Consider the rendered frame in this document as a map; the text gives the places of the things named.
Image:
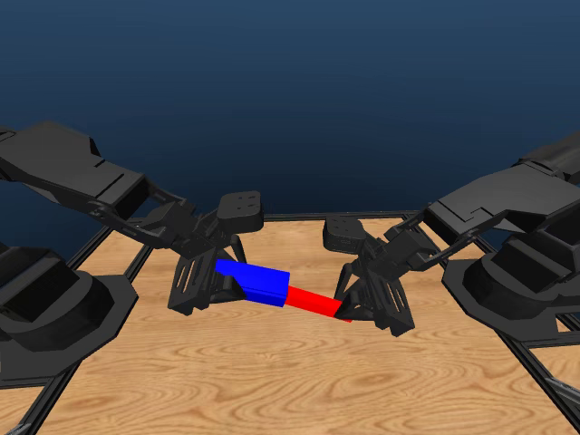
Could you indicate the blue hollow socket block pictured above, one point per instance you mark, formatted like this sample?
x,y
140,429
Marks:
x,y
265,283

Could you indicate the thin red peg bar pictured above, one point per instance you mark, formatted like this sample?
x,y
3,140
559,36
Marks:
x,y
312,301

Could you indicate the black table frame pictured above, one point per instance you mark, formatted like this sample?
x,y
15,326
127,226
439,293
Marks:
x,y
294,217

